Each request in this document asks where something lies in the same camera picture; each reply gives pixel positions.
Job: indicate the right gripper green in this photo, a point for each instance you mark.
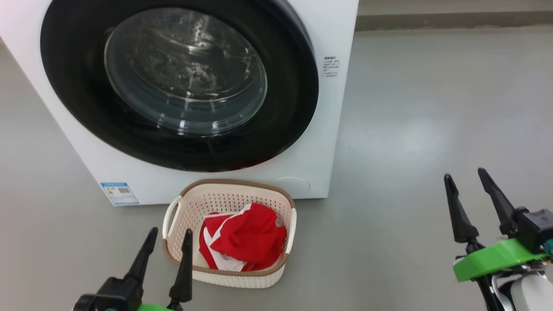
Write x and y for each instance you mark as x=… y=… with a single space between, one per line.
x=492 y=259

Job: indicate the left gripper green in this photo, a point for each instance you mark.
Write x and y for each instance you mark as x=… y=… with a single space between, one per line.
x=153 y=308

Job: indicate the red and white garment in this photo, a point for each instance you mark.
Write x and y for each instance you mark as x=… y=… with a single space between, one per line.
x=250 y=233

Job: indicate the round glass washing machine door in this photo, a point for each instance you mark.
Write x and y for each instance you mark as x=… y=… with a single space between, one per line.
x=86 y=108

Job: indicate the cream perforated laundry basket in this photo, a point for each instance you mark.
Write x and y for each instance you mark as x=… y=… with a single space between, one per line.
x=190 y=211

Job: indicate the white washing machine body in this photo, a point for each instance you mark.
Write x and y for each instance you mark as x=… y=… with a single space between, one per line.
x=337 y=129

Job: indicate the right wrist teal connector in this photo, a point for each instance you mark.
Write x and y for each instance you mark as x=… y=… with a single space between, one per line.
x=549 y=249

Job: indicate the blue energy label sticker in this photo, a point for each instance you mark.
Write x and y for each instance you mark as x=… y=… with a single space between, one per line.
x=119 y=193

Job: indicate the round white filter cover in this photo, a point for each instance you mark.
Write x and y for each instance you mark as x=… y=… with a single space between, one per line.
x=291 y=185

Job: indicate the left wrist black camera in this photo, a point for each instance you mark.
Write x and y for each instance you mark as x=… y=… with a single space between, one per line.
x=116 y=296

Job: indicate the wrist black camera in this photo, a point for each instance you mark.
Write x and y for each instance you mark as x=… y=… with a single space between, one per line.
x=535 y=229
x=116 y=296

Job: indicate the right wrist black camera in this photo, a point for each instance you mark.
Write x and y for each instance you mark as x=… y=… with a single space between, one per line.
x=535 y=229

